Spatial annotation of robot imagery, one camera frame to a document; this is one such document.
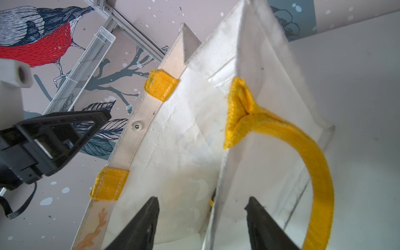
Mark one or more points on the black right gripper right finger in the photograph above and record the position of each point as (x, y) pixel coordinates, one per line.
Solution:
(264, 232)

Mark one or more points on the clear acrylic shelf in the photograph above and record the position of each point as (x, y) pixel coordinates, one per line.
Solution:
(67, 94)

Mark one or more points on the white pouch with yellow handles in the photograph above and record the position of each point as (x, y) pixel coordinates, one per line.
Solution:
(220, 121)

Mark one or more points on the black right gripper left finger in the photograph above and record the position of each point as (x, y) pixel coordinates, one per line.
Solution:
(139, 233)

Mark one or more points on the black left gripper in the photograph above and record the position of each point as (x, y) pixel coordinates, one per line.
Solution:
(43, 145)

